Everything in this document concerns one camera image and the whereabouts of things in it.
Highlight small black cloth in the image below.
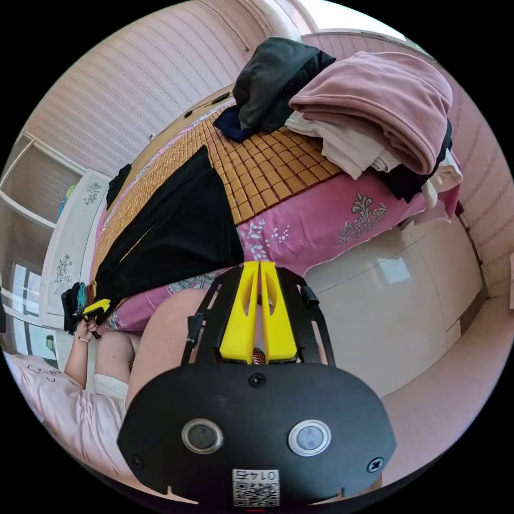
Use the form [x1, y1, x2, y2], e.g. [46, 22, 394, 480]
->
[105, 162, 133, 210]

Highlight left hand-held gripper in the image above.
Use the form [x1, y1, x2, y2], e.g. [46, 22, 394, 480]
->
[61, 281, 111, 341]

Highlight black pants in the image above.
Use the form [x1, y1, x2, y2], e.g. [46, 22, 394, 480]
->
[91, 144, 246, 323]

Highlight pile of clothes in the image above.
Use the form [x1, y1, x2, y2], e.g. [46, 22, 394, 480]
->
[213, 36, 463, 210]

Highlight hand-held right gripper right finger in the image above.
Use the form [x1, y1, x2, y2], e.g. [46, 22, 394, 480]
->
[260, 261, 300, 364]

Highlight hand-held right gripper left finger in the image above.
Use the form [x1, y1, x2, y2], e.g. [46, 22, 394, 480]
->
[218, 261, 260, 364]

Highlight window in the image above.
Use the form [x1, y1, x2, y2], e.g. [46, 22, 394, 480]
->
[0, 260, 44, 322]

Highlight bed with woven mat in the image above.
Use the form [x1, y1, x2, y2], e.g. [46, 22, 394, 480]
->
[89, 83, 463, 335]

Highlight person's left hand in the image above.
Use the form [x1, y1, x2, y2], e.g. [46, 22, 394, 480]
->
[75, 314, 101, 343]

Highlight person's left forearm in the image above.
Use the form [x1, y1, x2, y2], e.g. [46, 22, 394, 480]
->
[64, 338, 99, 389]

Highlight person's body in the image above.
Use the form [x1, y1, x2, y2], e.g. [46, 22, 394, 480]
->
[3, 287, 267, 479]

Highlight white cupboard with floral print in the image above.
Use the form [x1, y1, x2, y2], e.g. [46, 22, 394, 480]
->
[39, 168, 114, 327]

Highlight open wall shelf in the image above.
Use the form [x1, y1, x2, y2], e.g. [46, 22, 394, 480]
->
[0, 132, 83, 230]

